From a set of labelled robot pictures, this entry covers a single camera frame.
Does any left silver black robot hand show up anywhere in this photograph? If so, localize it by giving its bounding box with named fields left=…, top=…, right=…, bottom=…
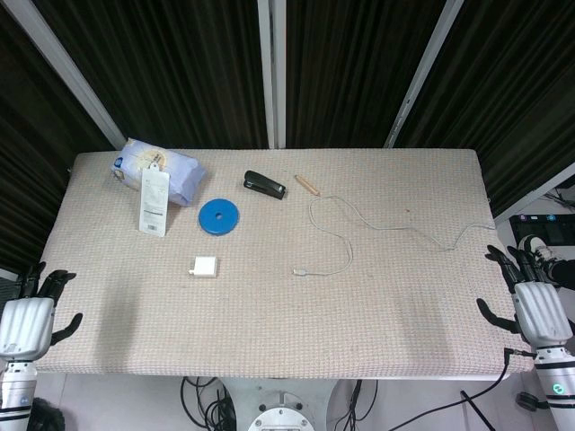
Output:
left=0, top=261, right=84, bottom=363

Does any white usb cable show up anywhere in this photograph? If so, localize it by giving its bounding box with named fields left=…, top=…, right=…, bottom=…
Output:
left=293, top=194, right=497, bottom=277

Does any white charger block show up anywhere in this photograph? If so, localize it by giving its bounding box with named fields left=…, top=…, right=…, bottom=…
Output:
left=187, top=256, right=219, bottom=277

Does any white hang-tag retail packet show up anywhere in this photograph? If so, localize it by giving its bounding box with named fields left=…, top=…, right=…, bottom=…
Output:
left=137, top=163, right=171, bottom=236

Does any black pleated curtain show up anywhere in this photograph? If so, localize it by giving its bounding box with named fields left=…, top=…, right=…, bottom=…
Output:
left=0, top=8, right=113, bottom=270
left=286, top=0, right=444, bottom=148
left=397, top=0, right=575, bottom=216
left=31, top=0, right=270, bottom=149

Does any black caster leg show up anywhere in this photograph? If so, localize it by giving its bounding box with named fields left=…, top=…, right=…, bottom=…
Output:
left=515, top=391, right=552, bottom=412

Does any beige woven table cloth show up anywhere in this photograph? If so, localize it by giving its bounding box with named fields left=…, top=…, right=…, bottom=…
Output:
left=33, top=148, right=535, bottom=376

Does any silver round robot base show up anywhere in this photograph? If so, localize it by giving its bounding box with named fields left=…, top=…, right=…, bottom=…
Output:
left=224, top=376, right=347, bottom=431

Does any black electronic device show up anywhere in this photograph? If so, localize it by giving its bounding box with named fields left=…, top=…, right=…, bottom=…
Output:
left=511, top=213, right=575, bottom=247

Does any black stapler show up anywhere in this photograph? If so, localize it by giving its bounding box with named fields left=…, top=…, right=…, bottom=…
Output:
left=243, top=170, right=288, bottom=201

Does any aluminium frame post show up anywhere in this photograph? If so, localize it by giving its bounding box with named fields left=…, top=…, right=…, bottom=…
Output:
left=257, top=0, right=288, bottom=149
left=4, top=0, right=126, bottom=152
left=493, top=161, right=575, bottom=224
left=384, top=0, right=464, bottom=149

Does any wooden pencil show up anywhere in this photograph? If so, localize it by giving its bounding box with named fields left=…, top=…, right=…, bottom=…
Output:
left=294, top=174, right=321, bottom=197

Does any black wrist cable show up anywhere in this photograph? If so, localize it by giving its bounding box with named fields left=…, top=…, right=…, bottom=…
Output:
left=399, top=347, right=535, bottom=431

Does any black and white sneaker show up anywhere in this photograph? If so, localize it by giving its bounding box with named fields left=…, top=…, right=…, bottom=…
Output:
left=518, top=235, right=558, bottom=273

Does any blue round disc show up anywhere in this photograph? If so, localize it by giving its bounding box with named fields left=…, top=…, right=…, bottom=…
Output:
left=198, top=198, right=241, bottom=236

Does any pale blue paper package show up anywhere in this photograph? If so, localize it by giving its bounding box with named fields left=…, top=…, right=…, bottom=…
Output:
left=111, top=137, right=208, bottom=207

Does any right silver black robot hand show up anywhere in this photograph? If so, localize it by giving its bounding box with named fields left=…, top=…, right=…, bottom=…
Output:
left=475, top=244, right=575, bottom=350

